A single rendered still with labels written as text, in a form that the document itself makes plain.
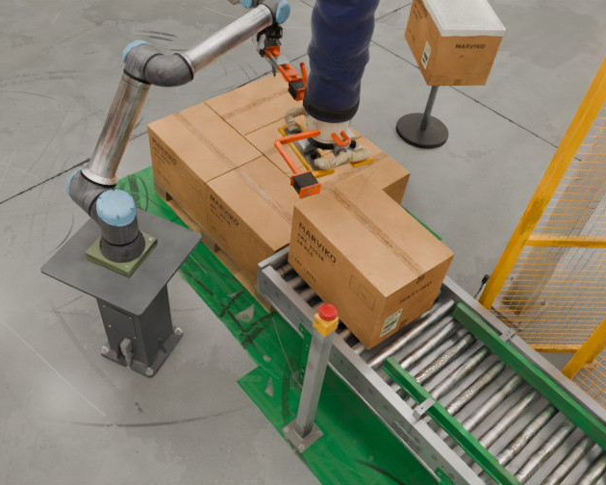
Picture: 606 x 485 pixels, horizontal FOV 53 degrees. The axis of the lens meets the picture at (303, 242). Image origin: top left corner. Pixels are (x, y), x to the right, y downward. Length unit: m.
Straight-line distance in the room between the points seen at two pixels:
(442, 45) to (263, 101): 1.15
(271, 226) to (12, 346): 1.47
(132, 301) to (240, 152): 1.28
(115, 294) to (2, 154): 2.14
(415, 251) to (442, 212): 1.62
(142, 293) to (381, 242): 1.02
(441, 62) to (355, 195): 1.55
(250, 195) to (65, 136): 1.76
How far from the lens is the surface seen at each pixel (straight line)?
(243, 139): 3.62
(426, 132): 4.75
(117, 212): 2.52
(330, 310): 2.23
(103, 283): 2.69
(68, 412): 3.26
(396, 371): 2.64
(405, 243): 2.61
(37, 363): 3.44
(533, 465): 2.72
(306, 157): 2.57
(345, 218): 2.65
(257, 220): 3.15
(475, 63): 4.17
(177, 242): 2.79
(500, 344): 2.84
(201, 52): 2.45
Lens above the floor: 2.85
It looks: 49 degrees down
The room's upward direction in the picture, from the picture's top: 8 degrees clockwise
